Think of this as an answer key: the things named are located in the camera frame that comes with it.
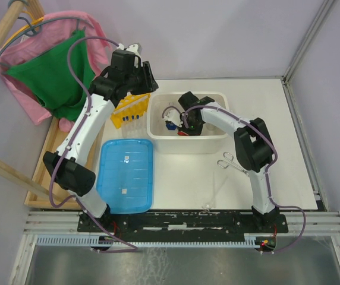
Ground clear tube with blue cap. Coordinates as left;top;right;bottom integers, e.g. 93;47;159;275
165;106;177;131

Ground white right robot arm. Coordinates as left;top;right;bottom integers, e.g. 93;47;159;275
178;91;279;232

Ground pink shirt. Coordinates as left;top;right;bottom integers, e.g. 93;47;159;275
0;11;113;133

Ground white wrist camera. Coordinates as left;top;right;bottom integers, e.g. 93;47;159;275
164;109;183;127
117;43;142;66

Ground blue plastic tray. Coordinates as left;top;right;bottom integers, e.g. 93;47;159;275
96;138;154;214

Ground aluminium frame rail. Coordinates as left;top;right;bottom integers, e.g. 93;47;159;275
282;0;340;238

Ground metal clamp tongs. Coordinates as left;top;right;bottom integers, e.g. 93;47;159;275
217;151;248;176

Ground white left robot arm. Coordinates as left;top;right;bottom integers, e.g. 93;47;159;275
43;44;158;232

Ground black mounting plate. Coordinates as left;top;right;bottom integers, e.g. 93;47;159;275
77;209;288;240

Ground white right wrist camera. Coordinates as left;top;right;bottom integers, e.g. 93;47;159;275
164;109;183;127

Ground coloured plastic spoons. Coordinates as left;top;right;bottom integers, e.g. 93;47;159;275
177;131;188;136

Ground white slotted cable duct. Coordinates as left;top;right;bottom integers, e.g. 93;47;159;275
36;234;266;246

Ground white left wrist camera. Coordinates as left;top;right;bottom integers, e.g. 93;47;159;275
117;43;142;66

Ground small glass bottle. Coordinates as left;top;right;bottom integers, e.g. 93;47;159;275
206;124;215;131

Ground green cloth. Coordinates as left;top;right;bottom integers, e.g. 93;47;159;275
5;30;87;122

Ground white plastic bin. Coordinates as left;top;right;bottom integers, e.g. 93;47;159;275
147;91;228;154

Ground clear glass funnel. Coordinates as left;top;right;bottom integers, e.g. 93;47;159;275
202;203;213;213

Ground yellow test tube rack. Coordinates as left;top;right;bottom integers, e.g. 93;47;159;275
111;93;151;129

